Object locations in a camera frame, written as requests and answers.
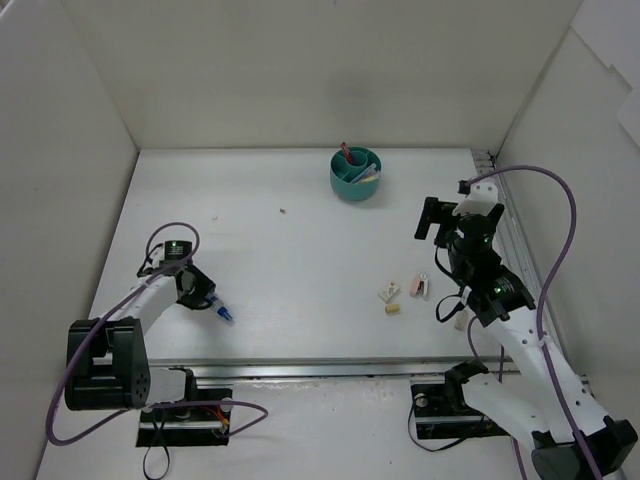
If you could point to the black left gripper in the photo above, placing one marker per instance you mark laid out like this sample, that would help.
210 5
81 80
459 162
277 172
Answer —
201 292

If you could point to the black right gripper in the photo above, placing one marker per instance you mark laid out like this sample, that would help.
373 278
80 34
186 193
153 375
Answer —
447 220

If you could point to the white blue correction tape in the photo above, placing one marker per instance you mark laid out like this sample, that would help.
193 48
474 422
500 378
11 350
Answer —
216 304

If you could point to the white boxed eraser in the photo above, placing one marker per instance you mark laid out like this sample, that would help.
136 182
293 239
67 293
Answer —
389 292

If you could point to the light blue pen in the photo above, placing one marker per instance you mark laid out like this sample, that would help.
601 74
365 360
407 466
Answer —
361 174

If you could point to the red gel pen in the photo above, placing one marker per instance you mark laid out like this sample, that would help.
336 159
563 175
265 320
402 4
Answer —
347 153

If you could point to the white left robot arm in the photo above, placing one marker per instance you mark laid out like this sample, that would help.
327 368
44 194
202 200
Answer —
114 373

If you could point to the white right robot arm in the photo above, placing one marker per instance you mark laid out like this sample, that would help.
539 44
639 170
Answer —
567 433

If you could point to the small tan eraser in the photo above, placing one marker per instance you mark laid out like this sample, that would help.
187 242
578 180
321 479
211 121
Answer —
392 309

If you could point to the teal round compartment organizer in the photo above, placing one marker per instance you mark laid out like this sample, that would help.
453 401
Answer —
341 173

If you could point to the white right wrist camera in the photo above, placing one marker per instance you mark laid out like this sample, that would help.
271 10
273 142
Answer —
479 198

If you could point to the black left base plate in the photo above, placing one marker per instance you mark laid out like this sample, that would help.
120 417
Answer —
199 426

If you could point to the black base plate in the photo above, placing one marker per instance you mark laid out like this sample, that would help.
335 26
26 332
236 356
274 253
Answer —
199 426
433 418

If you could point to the aluminium front rail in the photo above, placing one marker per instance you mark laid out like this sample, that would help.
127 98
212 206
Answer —
303 369

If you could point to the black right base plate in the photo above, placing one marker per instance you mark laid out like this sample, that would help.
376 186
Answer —
433 418

